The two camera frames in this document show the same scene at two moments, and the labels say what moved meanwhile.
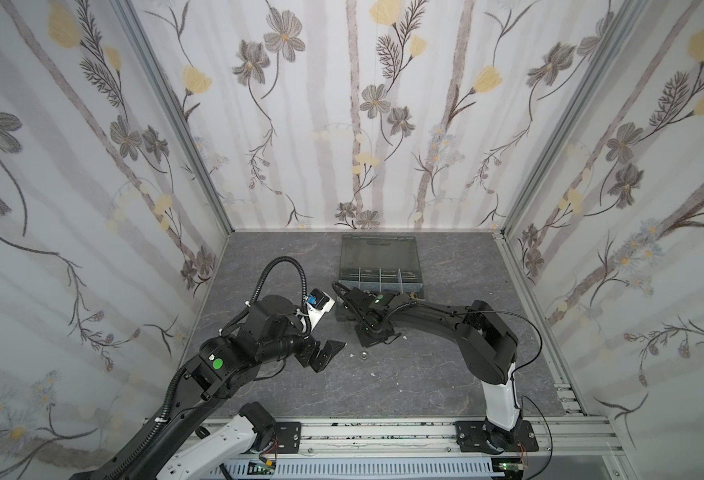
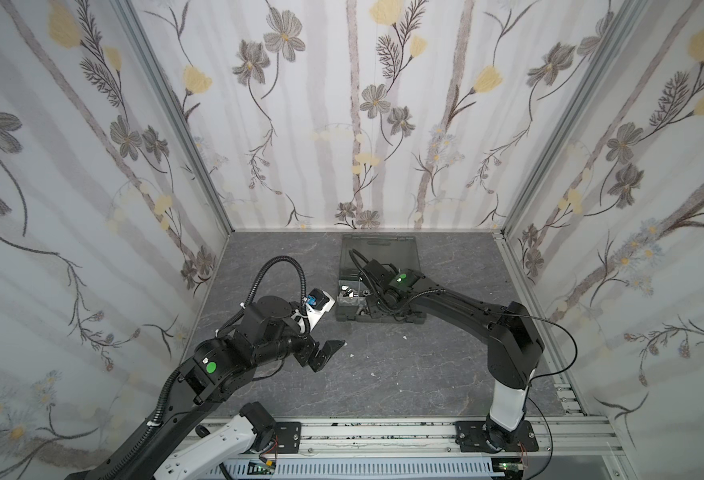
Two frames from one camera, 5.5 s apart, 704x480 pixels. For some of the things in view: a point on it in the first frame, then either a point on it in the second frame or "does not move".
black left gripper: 307,356 does not move
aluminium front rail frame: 576,434 does not move
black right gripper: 369,314 -> 360,287
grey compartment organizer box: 388,263 does not move
